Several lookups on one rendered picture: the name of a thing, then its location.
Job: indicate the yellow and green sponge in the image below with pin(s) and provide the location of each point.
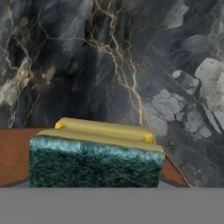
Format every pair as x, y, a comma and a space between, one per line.
96, 163

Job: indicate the brown wooden cutting board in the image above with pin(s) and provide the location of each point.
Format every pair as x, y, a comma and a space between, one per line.
13, 154

